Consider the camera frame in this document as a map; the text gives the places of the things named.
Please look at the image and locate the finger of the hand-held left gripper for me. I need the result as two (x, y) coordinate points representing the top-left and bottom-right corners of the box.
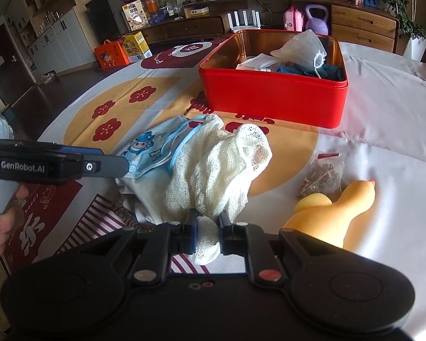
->
(82, 154), (130, 179)
(61, 145), (106, 156)

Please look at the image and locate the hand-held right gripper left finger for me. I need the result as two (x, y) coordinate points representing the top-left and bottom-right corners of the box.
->
(55, 209), (200, 288)

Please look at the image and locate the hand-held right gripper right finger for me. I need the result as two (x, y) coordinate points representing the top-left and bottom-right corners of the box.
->
(218, 210), (356, 288)

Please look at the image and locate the blue printed face mask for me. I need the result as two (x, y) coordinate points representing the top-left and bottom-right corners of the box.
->
(120, 115), (214, 180)

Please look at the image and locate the brown hair scrunchie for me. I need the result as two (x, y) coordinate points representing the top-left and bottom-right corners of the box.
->
(111, 194), (143, 225)

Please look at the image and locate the white mesh cloth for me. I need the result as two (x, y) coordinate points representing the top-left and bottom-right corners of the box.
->
(164, 114), (273, 265)

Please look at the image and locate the yellow rubber duck toy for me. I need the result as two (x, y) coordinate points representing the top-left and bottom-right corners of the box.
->
(283, 180), (376, 249)

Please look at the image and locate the clear bag of dried herbs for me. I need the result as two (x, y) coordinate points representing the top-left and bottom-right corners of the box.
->
(296, 152), (346, 200)

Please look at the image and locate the red tin box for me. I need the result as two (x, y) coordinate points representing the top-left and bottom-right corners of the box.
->
(198, 29), (349, 129)

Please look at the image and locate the white bead packet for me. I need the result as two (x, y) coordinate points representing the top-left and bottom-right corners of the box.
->
(236, 53), (282, 72)

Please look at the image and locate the blue nitrile glove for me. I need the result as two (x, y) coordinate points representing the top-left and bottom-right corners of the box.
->
(279, 62), (343, 82)

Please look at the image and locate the white mesh drawstring bag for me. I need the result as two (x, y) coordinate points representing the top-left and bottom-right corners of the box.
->
(271, 29), (328, 79)

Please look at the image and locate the person's left hand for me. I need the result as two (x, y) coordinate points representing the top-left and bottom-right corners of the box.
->
(0, 182), (30, 259)

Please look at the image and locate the orange gift bag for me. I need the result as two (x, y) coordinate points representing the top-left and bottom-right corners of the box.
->
(94, 41), (130, 69)

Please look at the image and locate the dark wooden door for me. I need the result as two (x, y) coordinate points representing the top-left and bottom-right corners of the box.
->
(0, 21), (37, 108)

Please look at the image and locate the yellow carton box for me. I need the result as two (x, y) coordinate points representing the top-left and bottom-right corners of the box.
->
(122, 31), (153, 64)

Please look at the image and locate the black cabinet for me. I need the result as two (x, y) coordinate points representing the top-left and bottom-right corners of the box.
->
(85, 0), (132, 45)

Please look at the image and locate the printed snack box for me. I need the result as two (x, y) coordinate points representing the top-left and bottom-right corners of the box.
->
(122, 2), (150, 31)

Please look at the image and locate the wooden tv cabinet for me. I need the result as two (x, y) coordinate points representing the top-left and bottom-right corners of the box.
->
(138, 0), (402, 56)

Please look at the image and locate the small white box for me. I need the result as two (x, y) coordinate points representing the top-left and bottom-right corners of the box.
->
(183, 6), (210, 19)

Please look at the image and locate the white router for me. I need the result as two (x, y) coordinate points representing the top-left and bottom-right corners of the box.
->
(227, 11), (262, 31)

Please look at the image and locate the purple kettlebell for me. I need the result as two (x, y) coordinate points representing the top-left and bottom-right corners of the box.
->
(304, 4), (330, 36)

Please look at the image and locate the wooden drawer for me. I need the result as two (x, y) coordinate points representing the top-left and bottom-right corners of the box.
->
(332, 24), (397, 47)
(331, 4), (398, 30)

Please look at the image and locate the white planter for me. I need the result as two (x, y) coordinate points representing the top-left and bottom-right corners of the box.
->
(403, 36), (426, 62)

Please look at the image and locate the tall green potted tree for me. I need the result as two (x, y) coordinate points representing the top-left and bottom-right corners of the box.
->
(374, 0), (426, 42)

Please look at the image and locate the wall shelf cabinet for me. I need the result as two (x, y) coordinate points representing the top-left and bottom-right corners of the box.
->
(7, 0), (93, 79)

